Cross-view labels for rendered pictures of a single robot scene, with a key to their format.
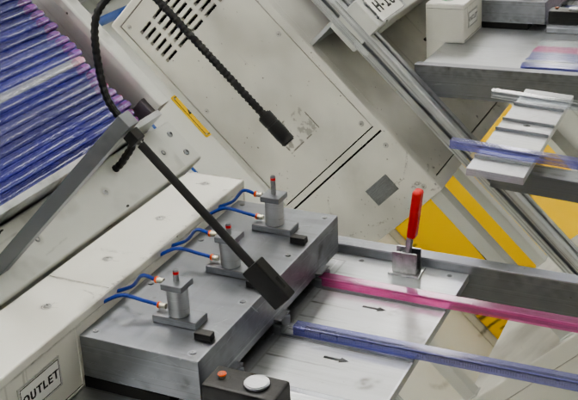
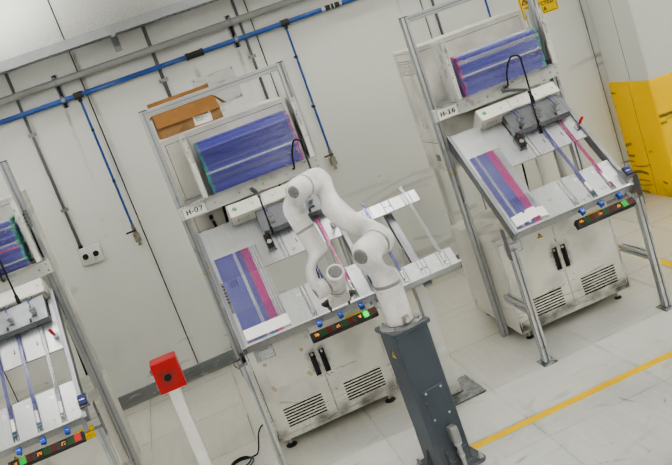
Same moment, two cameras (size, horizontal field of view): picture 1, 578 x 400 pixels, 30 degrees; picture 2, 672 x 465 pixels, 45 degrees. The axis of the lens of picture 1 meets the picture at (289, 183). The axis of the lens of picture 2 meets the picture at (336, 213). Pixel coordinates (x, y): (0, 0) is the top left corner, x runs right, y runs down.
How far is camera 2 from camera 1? 338 cm
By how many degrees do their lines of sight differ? 47
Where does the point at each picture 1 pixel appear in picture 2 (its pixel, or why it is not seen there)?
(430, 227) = (623, 104)
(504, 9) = (506, 123)
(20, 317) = (246, 203)
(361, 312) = not seen: hidden behind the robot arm
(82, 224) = (275, 181)
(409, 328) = not seen: hidden behind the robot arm
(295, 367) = (288, 237)
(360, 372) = (296, 245)
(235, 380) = (267, 238)
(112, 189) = (288, 174)
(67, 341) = (251, 212)
